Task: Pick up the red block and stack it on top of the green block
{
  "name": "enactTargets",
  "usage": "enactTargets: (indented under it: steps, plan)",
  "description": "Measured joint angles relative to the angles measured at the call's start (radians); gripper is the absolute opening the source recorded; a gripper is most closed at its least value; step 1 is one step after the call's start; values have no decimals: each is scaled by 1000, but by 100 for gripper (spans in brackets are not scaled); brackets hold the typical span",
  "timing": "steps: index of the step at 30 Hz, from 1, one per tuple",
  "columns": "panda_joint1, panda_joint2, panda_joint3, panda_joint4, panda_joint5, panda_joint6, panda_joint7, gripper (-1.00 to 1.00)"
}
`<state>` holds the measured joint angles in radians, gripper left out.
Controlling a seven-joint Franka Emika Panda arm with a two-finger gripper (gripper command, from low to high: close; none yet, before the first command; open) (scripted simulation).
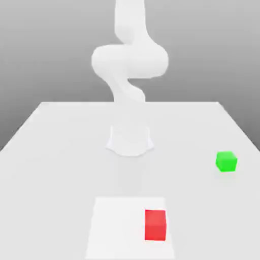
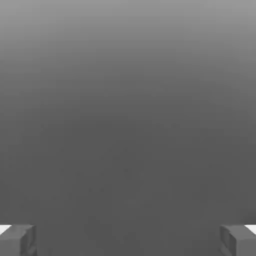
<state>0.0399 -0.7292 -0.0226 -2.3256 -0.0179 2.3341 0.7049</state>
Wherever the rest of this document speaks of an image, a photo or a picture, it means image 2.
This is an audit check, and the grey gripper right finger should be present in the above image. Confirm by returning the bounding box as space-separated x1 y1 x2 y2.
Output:
219 223 256 256

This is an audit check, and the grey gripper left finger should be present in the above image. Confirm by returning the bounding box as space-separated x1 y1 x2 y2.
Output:
0 223 38 256

